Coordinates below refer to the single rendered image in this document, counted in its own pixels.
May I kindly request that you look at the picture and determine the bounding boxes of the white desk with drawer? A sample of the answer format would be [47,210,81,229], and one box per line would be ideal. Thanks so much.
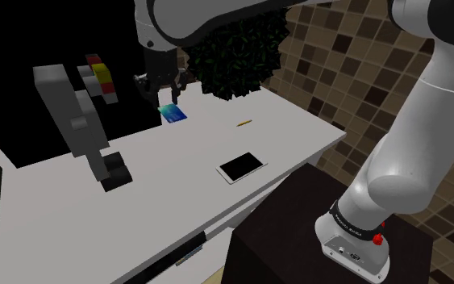
[0,80,348,284]

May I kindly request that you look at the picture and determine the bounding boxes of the dark green leafy plant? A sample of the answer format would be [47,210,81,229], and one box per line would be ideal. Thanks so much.
[186,6,291,102]

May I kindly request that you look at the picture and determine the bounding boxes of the blue green card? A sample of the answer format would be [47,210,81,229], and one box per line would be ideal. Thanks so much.
[157,103,189,124]

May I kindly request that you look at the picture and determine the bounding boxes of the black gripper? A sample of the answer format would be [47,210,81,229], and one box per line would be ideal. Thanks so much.
[133,46,190,109]

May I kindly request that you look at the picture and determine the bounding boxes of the dark robot stand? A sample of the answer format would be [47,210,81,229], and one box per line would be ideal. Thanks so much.
[220,162,435,284]

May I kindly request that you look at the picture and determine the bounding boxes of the white phone with black screen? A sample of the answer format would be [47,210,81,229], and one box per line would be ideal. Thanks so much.
[215,151,269,186]

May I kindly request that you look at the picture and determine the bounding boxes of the red yellow grey block cube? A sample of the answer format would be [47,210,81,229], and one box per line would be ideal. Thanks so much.
[77,53,120,106]

